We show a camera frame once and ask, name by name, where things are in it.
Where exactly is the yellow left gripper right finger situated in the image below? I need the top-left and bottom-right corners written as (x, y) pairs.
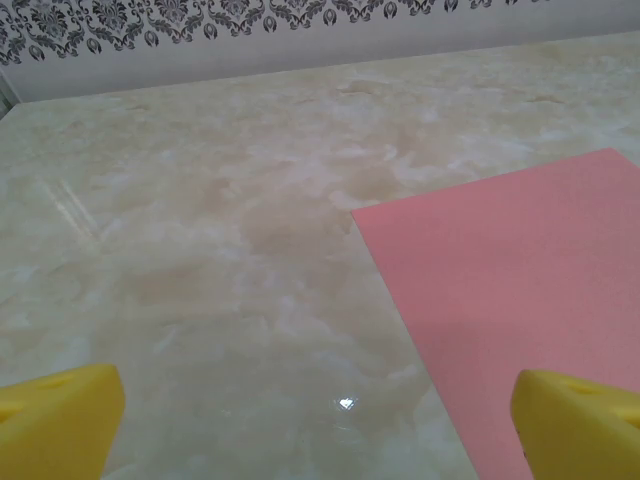
top-left (509, 368), bottom-right (640, 480)

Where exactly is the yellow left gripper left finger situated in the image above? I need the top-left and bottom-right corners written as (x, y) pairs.
top-left (0, 363), bottom-right (126, 480)

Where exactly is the pink paper sheet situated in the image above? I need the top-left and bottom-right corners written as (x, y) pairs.
top-left (350, 147), bottom-right (640, 480)

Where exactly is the aluminium frame post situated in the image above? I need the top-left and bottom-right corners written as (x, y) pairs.
top-left (0, 65), bottom-right (12, 121)

